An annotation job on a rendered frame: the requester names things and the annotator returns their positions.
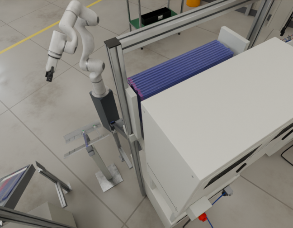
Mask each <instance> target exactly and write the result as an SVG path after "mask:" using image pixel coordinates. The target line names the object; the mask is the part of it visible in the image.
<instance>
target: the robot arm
mask: <svg viewBox="0 0 293 228"><path fill-rule="evenodd" d="M98 23H99V17H98V15H97V14H96V13H95V12H94V11H93V10H91V9H89V8H87V7H85V6H83V5H82V4H81V3H80V2H79V1H77V0H72V1H71V2H70V3H69V4H68V6H67V8H66V10H65V12H64V14H63V16H62V18H61V21H60V23H59V29H60V30H61V31H62V32H64V33H62V32H59V31H56V30H54V31H53V34H52V39H51V42H50V46H49V50H48V56H49V58H48V61H47V64H46V75H45V77H47V80H46V81H48V82H51V81H52V78H53V73H55V70H56V66H57V62H58V59H60V58H61V57H62V53H63V52H66V53H68V54H74V53H75V51H76V49H77V46H78V36H77V34H76V32H75V30H74V29H73V27H75V29H76V30H77V31H78V32H79V33H80V35H81V39H82V44H83V53H82V56H81V59H80V63H79V65H80V68H81V69H82V70H83V71H91V73H90V75H89V77H90V81H91V83H92V86H93V89H92V95H93V96H94V97H96V98H103V97H105V96H106V95H107V94H108V93H109V88H108V87H107V86H106V85H104V82H103V78H102V75H101V73H102V72H103V71H104V69H105V63H104V62H103V61H102V60H100V59H93V58H89V55H90V54H91V53H92V52H93V50H94V47H95V44H94V38H93V35H92V34H91V33H90V32H89V31H88V30H87V29H86V28H85V26H96V25H98ZM67 36H69V37H70V38H71V42H69V41H67V40H66V39H67Z"/></svg>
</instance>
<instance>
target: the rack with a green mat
mask: <svg viewBox="0 0 293 228"><path fill-rule="evenodd" d="M137 1H138V14H139V18H137V19H134V20H131V19H130V10H129V2H128V0H126V2H127V10H128V21H129V29H130V32H131V31H132V28H131V26H133V27H134V28H135V29H139V28H142V27H145V26H144V25H143V24H142V20H141V5H140V0H137ZM169 6H170V0H168V3H167V8H168V9H170V8H169ZM183 6H184V0H182V3H181V11H180V13H183ZM170 10H171V9H170ZM175 15H177V13H175V12H174V11H172V10H171V16H170V17H172V16H175ZM170 17H168V18H170ZM163 20H164V19H163ZM160 21H161V20H160ZM157 22H159V21H157ZM154 23H156V22H154ZM152 24H153V23H152ZM149 25H150V24H149ZM147 26H148V25H147Z"/></svg>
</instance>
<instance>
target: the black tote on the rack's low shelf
mask: <svg viewBox="0 0 293 228"><path fill-rule="evenodd" d="M170 16H171V10H170V9H168V8H167V7H164V8H161V9H158V10H155V11H152V12H149V13H146V14H143V15H141V20H142V24H143V25H144V26H146V25H149V24H151V23H154V22H157V21H160V20H162V19H166V18H168V17H170Z"/></svg>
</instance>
